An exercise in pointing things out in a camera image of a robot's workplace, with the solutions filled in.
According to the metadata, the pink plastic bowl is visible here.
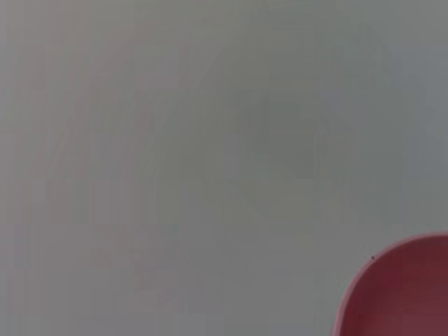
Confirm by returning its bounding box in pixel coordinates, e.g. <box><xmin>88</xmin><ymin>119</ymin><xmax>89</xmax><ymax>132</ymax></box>
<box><xmin>332</xmin><ymin>231</ymin><xmax>448</xmax><ymax>336</ymax></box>

